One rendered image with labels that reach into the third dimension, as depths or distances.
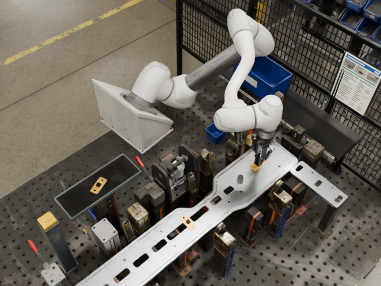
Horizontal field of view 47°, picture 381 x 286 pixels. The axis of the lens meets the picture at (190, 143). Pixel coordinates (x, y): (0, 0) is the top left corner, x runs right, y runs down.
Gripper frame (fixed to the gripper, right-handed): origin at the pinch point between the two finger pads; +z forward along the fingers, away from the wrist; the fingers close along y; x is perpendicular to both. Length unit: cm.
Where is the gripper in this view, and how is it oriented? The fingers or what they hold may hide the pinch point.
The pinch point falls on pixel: (258, 159)
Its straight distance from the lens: 215.6
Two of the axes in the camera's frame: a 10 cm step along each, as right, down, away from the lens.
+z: -0.2, 6.3, 7.8
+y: 6.7, 5.8, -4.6
